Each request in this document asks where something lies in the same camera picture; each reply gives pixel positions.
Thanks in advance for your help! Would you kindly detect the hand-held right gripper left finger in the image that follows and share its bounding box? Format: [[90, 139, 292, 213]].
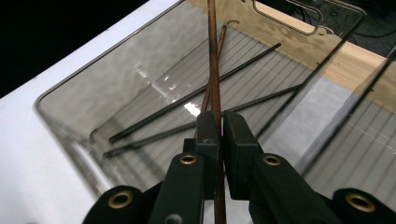
[[182, 110, 224, 201]]

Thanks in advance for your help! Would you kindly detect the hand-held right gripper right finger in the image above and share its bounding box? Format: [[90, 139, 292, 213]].
[[222, 110, 264, 201]]

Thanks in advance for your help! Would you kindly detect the black chopstick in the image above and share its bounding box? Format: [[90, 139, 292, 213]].
[[108, 42, 282, 144], [103, 83, 304, 159]]

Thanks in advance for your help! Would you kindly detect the brown wooden chopstick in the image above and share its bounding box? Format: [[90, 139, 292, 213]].
[[206, 0, 228, 224], [200, 24, 228, 115]]

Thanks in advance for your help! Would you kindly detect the clear grey plastic bin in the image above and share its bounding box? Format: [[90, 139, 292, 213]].
[[34, 0, 396, 224], [298, 46, 396, 216]]

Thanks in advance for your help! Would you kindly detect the white table mat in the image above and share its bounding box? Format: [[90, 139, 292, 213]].
[[0, 0, 188, 224]]

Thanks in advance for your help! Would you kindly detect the tangle of black floor cables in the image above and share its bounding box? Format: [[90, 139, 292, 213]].
[[351, 27, 396, 40]]

